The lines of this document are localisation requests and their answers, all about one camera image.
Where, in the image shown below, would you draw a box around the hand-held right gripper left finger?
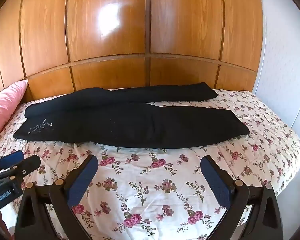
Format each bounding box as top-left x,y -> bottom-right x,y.
14,154 -> 99,240

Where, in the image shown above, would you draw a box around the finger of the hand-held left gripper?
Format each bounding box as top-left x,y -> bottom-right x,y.
0,150 -> 25,170
0,154 -> 42,183

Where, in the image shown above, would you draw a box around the pink pillow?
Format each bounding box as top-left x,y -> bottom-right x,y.
0,79 -> 29,147

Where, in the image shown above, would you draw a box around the bed with floral sheet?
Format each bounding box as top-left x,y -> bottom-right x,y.
0,88 -> 300,240

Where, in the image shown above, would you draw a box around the wooden panelled headboard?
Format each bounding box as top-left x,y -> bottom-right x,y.
0,0 -> 264,103

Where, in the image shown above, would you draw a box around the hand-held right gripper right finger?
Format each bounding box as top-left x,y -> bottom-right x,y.
200,155 -> 284,240

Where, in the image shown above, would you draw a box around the black pants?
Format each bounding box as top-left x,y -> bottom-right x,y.
13,82 -> 250,149

